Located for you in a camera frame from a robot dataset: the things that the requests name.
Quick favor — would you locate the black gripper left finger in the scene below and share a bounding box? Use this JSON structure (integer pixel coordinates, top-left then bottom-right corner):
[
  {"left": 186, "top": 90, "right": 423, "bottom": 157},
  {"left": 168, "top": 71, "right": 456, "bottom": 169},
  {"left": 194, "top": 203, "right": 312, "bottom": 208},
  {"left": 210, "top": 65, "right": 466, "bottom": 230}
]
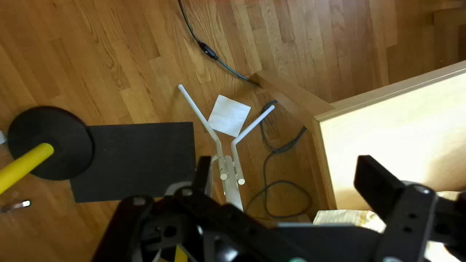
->
[{"left": 92, "top": 154, "right": 312, "bottom": 262}]

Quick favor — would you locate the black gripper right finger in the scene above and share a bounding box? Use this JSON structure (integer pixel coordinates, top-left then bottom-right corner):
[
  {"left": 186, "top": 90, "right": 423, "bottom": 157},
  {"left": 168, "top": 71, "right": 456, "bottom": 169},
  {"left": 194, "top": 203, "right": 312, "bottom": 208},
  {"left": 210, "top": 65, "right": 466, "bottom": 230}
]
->
[{"left": 355, "top": 154, "right": 466, "bottom": 262}]

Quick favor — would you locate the white coat stand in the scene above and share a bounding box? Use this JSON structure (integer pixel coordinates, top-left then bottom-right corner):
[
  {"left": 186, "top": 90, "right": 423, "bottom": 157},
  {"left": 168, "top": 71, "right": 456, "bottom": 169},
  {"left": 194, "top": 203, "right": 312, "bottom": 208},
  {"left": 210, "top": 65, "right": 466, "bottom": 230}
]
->
[{"left": 177, "top": 83, "right": 279, "bottom": 212}]

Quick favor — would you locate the black rectangular floor mat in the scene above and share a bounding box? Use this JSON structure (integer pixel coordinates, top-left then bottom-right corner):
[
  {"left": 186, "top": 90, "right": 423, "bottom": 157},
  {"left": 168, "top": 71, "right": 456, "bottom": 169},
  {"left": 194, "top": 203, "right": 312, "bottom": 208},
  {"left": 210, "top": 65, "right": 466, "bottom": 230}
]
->
[{"left": 71, "top": 121, "right": 197, "bottom": 203}]

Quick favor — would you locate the pale yellow cloth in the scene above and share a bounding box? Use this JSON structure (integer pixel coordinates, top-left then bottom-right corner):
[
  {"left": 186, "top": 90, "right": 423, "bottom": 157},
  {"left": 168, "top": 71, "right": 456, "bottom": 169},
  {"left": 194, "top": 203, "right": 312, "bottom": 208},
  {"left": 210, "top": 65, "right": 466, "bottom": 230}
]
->
[{"left": 312, "top": 208, "right": 391, "bottom": 234}]

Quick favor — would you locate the light wood table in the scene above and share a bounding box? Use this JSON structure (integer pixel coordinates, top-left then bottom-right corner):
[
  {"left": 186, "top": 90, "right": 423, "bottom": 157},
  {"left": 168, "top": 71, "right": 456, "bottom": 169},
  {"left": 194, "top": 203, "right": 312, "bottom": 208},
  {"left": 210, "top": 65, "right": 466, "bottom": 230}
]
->
[{"left": 251, "top": 59, "right": 466, "bottom": 262}]

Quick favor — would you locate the white paper sheet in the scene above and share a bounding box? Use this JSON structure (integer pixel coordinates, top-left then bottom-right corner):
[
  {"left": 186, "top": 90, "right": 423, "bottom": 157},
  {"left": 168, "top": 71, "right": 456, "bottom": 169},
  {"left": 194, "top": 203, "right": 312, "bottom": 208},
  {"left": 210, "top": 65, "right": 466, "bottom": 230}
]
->
[{"left": 207, "top": 93, "right": 253, "bottom": 138}]

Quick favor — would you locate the small metal floor object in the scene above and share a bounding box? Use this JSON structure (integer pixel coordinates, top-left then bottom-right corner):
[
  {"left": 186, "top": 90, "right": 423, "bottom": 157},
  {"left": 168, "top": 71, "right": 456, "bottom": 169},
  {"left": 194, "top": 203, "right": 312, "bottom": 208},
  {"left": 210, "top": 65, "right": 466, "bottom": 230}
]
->
[{"left": 0, "top": 198, "right": 34, "bottom": 214}]

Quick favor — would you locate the thin dark looped cable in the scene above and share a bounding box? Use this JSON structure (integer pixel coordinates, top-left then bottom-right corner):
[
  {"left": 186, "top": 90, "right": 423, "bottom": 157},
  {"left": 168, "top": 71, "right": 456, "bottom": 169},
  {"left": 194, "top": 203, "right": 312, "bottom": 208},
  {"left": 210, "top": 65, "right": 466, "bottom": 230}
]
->
[{"left": 245, "top": 100, "right": 315, "bottom": 221}]

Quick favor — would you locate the black round post base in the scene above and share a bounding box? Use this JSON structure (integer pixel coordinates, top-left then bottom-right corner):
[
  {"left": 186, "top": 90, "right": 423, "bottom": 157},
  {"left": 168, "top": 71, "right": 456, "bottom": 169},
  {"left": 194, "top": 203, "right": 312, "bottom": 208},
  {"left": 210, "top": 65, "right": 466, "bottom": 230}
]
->
[{"left": 8, "top": 105, "right": 95, "bottom": 182}]

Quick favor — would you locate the yellow barrier post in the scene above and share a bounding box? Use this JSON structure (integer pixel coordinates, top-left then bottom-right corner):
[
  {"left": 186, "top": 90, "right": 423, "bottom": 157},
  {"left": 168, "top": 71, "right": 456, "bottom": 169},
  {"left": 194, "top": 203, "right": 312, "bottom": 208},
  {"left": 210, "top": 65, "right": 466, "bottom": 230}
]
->
[{"left": 0, "top": 141, "right": 56, "bottom": 196}]

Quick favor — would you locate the grey cable with inline box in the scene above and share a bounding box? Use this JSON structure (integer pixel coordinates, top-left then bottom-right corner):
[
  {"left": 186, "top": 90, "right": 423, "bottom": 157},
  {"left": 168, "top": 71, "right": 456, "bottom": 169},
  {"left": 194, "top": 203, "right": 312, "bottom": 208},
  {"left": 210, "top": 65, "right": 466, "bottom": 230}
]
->
[{"left": 177, "top": 0, "right": 264, "bottom": 88}]

